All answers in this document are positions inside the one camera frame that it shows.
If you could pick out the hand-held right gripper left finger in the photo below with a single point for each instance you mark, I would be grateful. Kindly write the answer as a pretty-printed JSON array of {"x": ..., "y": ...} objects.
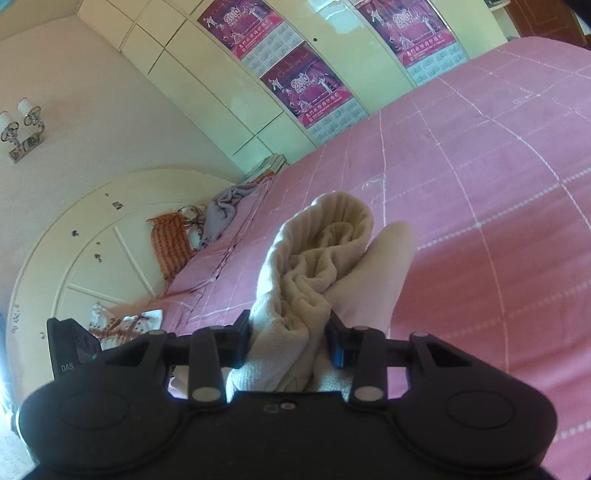
[{"x": 244, "y": 341}]

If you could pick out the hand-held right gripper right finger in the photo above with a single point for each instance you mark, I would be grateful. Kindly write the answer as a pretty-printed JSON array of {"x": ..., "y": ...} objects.
[{"x": 338, "y": 346}]

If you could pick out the cream white towel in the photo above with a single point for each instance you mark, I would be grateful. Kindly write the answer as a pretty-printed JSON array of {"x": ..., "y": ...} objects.
[{"x": 323, "y": 249}]

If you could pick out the white patterned pillow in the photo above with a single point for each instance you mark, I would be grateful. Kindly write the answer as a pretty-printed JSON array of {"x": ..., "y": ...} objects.
[{"x": 124, "y": 325}]

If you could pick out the cream round headboard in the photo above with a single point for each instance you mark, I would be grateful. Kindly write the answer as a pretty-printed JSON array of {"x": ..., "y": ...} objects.
[{"x": 69, "y": 258}]

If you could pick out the orange striped pillow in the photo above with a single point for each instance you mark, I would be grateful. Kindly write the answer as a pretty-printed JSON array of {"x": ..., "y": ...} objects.
[{"x": 168, "y": 244}]

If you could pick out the grey crumpled cloth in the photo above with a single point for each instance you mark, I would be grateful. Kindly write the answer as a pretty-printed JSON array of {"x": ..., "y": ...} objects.
[{"x": 226, "y": 212}]

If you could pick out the stack of books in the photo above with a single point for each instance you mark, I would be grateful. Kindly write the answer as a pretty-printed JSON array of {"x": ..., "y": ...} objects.
[{"x": 267, "y": 167}]

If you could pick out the pink checked bedspread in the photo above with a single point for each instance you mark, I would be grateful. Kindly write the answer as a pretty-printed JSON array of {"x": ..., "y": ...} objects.
[{"x": 485, "y": 184}]

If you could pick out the cream wardrobe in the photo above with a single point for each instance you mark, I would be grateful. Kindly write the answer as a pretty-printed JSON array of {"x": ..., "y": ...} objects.
[{"x": 194, "y": 69}]

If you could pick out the brown wooden door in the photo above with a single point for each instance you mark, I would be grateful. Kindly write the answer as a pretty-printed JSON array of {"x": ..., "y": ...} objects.
[{"x": 540, "y": 16}]

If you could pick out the crystal wall lamp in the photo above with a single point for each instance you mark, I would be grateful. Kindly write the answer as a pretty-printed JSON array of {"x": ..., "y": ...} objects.
[{"x": 21, "y": 129}]

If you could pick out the purple wall poster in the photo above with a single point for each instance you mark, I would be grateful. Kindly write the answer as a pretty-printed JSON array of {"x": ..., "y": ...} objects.
[
  {"x": 411, "y": 32},
  {"x": 314, "y": 92},
  {"x": 249, "y": 32}
]

